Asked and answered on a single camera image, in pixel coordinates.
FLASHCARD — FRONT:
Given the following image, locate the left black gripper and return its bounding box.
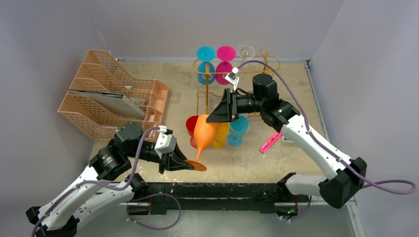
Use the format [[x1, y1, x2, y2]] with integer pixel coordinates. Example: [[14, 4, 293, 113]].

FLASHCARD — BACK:
[[128, 140, 195, 173]]

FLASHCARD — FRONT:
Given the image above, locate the yellow wine glass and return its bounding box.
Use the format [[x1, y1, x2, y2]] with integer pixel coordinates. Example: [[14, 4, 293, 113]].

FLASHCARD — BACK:
[[211, 123, 230, 149]]

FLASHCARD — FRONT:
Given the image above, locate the blue wine glass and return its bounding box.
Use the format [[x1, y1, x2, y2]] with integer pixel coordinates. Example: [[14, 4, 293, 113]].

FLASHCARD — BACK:
[[227, 115, 250, 147], [196, 45, 215, 85]]

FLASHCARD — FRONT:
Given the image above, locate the orange wine glass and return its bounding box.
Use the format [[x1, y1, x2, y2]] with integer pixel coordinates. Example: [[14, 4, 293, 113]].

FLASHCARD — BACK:
[[186, 115, 221, 171]]

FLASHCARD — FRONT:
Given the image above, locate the red wine glass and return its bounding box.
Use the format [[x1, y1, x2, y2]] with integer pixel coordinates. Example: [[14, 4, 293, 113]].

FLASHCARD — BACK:
[[185, 115, 199, 148]]

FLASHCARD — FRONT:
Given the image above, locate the magenta wine glass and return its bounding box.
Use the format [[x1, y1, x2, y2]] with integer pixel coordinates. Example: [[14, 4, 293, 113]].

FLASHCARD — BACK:
[[215, 45, 236, 85]]

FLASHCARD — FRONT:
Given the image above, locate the clear wine glass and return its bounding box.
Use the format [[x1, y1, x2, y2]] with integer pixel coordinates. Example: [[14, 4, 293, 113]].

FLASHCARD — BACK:
[[236, 44, 255, 64]]

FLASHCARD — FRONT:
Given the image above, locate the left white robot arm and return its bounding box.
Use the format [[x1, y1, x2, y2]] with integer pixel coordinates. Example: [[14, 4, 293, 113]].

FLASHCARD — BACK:
[[26, 122, 193, 237]]

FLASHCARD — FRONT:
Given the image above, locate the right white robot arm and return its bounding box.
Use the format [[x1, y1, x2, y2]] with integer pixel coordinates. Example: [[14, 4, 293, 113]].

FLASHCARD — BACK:
[[207, 73, 367, 209]]

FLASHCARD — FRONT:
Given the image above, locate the pink highlighter marker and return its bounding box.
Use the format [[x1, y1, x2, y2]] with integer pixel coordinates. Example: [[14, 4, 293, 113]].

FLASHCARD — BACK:
[[259, 132, 282, 154]]

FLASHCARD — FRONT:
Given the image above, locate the light blue stapler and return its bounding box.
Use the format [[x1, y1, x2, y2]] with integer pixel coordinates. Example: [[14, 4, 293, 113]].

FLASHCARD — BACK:
[[282, 135, 293, 143]]

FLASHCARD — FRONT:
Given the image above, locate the grey folder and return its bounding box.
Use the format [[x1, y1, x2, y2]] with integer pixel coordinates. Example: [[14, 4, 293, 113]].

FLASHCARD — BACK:
[[67, 89, 145, 120]]

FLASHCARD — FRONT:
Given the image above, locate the peach plastic file organizer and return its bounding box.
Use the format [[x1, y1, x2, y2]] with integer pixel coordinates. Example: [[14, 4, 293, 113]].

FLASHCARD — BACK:
[[58, 49, 169, 141]]

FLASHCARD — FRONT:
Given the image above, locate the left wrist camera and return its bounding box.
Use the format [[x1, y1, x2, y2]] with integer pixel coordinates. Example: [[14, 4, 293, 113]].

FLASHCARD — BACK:
[[154, 125, 177, 159]]

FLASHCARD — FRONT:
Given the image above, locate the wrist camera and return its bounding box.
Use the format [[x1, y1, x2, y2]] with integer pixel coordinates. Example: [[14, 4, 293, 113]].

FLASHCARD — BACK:
[[224, 67, 240, 92], [154, 125, 177, 159]]

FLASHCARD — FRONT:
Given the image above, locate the gold wire glass rack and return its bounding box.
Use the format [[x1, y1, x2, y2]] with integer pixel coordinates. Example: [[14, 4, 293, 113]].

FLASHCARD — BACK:
[[193, 44, 282, 114]]

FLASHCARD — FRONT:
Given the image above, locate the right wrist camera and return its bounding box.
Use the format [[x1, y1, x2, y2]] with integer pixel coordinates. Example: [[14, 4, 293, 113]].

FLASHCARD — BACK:
[[224, 67, 240, 92]]

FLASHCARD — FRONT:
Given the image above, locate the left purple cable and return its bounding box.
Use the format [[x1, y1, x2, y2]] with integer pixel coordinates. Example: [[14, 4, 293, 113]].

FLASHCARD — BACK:
[[30, 126, 182, 237]]

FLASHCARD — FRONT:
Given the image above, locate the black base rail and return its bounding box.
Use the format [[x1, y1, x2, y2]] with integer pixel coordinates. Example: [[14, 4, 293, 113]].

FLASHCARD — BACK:
[[128, 181, 309, 217]]

